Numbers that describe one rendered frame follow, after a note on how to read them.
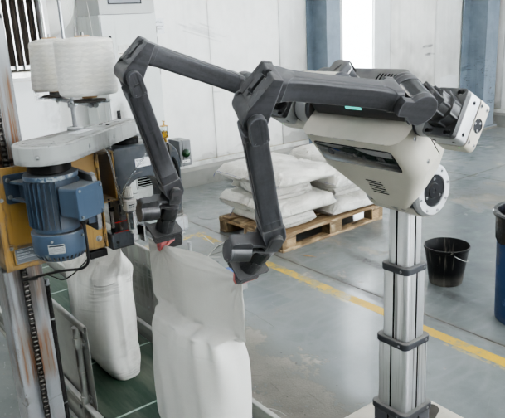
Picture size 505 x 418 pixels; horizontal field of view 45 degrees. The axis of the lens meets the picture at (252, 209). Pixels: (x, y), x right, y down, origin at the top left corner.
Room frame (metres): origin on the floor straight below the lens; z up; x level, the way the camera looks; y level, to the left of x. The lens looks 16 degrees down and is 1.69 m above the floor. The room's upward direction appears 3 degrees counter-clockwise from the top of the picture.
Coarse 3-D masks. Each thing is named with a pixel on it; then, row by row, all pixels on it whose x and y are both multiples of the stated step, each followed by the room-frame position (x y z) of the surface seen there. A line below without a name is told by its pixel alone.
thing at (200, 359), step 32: (160, 256) 1.89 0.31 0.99; (192, 256) 1.79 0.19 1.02; (160, 288) 1.91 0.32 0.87; (192, 288) 1.71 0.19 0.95; (224, 288) 1.63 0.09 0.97; (160, 320) 1.80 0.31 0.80; (192, 320) 1.72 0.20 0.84; (224, 320) 1.64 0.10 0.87; (160, 352) 1.78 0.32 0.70; (192, 352) 1.63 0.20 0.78; (224, 352) 1.60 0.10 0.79; (160, 384) 1.79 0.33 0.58; (192, 384) 1.63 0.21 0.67; (224, 384) 1.58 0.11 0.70; (160, 416) 1.84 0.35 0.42; (192, 416) 1.64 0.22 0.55; (224, 416) 1.58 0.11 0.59
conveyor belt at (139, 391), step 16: (64, 288) 3.11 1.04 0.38; (64, 304) 2.89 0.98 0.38; (144, 352) 2.36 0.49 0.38; (96, 368) 2.25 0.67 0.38; (144, 368) 2.23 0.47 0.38; (96, 384) 2.13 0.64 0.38; (112, 384) 2.12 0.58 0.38; (128, 384) 2.12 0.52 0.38; (144, 384) 2.11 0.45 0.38; (112, 400) 2.01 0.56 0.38; (128, 400) 2.01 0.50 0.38; (144, 400) 2.00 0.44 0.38; (112, 416) 1.91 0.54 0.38; (128, 416) 1.91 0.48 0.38; (144, 416) 1.90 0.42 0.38
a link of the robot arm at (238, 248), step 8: (248, 232) 1.48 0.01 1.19; (256, 232) 1.49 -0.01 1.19; (232, 240) 1.44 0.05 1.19; (240, 240) 1.45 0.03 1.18; (248, 240) 1.45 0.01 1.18; (256, 240) 1.46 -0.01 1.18; (272, 240) 1.42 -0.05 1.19; (280, 240) 1.43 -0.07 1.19; (224, 248) 1.47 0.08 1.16; (232, 248) 1.43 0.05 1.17; (240, 248) 1.44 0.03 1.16; (248, 248) 1.45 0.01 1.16; (264, 248) 1.45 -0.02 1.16; (272, 248) 1.43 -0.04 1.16; (224, 256) 1.46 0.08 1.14; (232, 256) 1.43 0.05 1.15; (240, 256) 1.44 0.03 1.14; (248, 256) 1.45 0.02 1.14
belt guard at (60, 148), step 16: (96, 128) 1.89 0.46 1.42; (112, 128) 1.88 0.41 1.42; (128, 128) 1.99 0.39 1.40; (16, 144) 1.66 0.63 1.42; (32, 144) 1.64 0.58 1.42; (48, 144) 1.63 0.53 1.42; (64, 144) 1.63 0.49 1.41; (80, 144) 1.69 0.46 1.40; (96, 144) 1.78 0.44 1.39; (112, 144) 1.87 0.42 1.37; (16, 160) 1.62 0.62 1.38; (32, 160) 1.60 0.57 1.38; (48, 160) 1.60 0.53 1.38; (64, 160) 1.62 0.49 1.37
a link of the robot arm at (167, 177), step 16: (128, 80) 1.62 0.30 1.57; (128, 96) 1.66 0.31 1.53; (144, 96) 1.68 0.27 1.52; (144, 112) 1.69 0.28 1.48; (144, 128) 1.70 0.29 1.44; (144, 144) 1.74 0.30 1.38; (160, 144) 1.74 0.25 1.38; (160, 160) 1.75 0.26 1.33; (160, 176) 1.76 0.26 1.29; (176, 176) 1.78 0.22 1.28
